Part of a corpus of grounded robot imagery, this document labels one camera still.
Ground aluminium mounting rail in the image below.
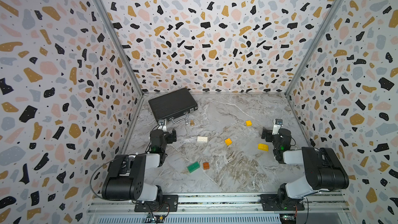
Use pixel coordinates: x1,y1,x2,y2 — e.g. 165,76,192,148
87,192,354,224

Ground green lego brick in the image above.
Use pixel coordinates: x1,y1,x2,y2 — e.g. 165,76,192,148
187,162,200,173

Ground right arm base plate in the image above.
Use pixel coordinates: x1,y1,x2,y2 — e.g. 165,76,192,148
260,194,305,211

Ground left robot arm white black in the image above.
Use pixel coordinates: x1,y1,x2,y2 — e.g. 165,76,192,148
89,129,177,204

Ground black briefcase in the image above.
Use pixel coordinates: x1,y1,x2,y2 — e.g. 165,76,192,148
148,88,198,123

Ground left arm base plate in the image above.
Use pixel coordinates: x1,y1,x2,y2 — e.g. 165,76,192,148
134,195,179,213

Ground orange lego brick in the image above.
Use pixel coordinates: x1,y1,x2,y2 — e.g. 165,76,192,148
203,162,210,170

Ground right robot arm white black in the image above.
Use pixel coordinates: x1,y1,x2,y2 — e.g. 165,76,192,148
261,128,349,203

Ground large yellow lego brick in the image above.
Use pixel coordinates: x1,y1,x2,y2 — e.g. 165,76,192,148
258,144,269,151

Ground white lego brick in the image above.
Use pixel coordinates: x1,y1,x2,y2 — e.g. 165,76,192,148
197,136,208,143

